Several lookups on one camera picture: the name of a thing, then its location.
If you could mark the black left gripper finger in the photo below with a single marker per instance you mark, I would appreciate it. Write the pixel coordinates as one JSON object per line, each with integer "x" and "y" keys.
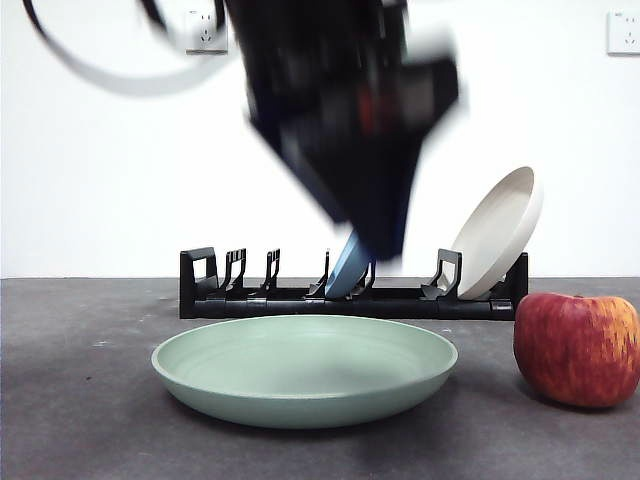
{"x": 385, "y": 200}
{"x": 320, "y": 190}

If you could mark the green plate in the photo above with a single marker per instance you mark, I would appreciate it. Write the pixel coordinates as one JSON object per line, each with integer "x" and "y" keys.
{"x": 300, "y": 370}

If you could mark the red yellow apple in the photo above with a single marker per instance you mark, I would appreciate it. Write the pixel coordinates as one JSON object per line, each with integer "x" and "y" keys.
{"x": 575, "y": 350}

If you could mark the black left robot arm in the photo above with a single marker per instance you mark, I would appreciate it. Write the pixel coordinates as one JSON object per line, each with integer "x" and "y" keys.
{"x": 300, "y": 60}

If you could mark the blue plate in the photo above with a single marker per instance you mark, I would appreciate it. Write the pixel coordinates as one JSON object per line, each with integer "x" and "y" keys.
{"x": 345, "y": 272}

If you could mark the black plate rack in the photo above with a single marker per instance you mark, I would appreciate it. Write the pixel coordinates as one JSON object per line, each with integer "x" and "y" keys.
{"x": 400, "y": 306}

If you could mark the beige plate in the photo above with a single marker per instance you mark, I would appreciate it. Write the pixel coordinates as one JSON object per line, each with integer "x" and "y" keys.
{"x": 495, "y": 240}

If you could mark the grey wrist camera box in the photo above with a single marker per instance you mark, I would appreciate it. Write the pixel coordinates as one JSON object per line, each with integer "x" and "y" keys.
{"x": 432, "y": 45}

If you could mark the white wall socket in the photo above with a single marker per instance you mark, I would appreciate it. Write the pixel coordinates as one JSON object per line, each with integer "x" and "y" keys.
{"x": 625, "y": 32}
{"x": 205, "y": 35}

